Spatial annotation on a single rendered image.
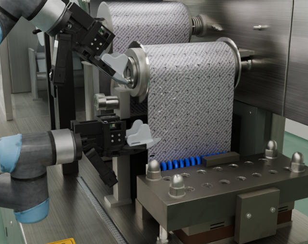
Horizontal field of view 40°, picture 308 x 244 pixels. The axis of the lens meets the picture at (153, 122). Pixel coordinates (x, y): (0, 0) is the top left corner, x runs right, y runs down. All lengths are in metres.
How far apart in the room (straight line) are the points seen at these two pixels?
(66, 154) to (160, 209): 0.23
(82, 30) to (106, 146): 0.26
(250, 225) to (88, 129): 0.41
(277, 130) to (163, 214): 0.64
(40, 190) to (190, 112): 0.40
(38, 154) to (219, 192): 0.38
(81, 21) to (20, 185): 0.37
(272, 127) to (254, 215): 0.48
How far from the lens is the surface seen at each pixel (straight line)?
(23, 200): 0.94
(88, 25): 0.94
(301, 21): 1.02
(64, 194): 1.21
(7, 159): 0.90
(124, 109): 1.04
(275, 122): 1.39
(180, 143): 1.05
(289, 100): 1.06
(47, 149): 0.90
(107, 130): 0.92
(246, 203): 0.93
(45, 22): 0.91
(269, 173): 1.03
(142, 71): 0.97
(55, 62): 0.93
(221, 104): 1.08
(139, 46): 0.99
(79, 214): 1.11
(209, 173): 1.00
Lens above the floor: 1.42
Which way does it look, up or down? 17 degrees down
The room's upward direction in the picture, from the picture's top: straight up
